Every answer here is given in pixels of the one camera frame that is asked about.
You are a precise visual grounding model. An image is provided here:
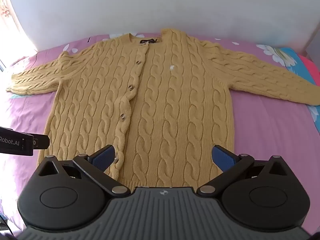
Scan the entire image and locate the yellow cable knit cardigan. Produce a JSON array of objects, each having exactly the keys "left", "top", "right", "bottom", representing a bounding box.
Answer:
[{"left": 8, "top": 29, "right": 319, "bottom": 189}]

